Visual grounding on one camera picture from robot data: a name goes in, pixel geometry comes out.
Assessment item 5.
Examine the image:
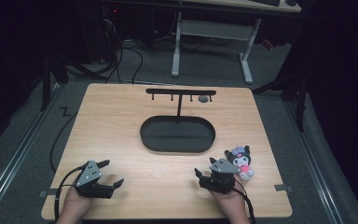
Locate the person's right hand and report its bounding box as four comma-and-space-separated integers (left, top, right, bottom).
208, 186, 252, 224

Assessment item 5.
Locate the right hand-held gripper black cable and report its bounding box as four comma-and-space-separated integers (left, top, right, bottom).
231, 178, 257, 224

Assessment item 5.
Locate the grey tape piece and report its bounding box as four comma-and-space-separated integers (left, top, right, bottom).
273, 183, 294, 192
38, 188, 59, 199

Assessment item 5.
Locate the person's left hand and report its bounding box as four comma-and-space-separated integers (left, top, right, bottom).
55, 186, 93, 224

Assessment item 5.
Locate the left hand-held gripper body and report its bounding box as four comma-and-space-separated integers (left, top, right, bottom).
74, 160, 115, 200

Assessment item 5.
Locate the dark computer tower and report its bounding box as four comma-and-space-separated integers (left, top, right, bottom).
100, 5, 123, 64

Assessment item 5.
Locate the white desk with metal frame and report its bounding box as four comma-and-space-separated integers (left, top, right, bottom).
170, 0, 302, 85

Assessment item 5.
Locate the metal floor rail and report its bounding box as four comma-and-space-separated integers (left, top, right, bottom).
282, 101, 345, 224
0, 83, 63, 218

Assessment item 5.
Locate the black floor cable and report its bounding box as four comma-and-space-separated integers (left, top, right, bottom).
49, 105, 79, 174

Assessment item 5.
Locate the black metal stand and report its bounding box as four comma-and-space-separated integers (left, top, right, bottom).
252, 68, 310, 133
39, 54, 70, 113

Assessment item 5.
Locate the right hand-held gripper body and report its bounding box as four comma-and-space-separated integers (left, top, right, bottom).
199, 158, 241, 195

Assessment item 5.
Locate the black hook rack with tray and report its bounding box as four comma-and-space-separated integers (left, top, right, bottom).
139, 88, 217, 154

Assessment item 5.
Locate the bundle of black cables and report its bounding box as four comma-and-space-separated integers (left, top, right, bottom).
92, 36, 145, 86

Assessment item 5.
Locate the black pink plush doll keychain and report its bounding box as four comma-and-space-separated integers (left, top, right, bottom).
224, 145, 255, 182

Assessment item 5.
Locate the hand-held gripper black cable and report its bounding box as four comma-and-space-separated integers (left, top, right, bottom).
231, 178, 257, 224
53, 164, 88, 223

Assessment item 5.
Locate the left hand-held gripper black cable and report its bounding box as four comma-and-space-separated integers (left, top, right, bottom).
53, 164, 88, 223

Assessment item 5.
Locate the black keyboard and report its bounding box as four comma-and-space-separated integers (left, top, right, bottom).
251, 0, 282, 7

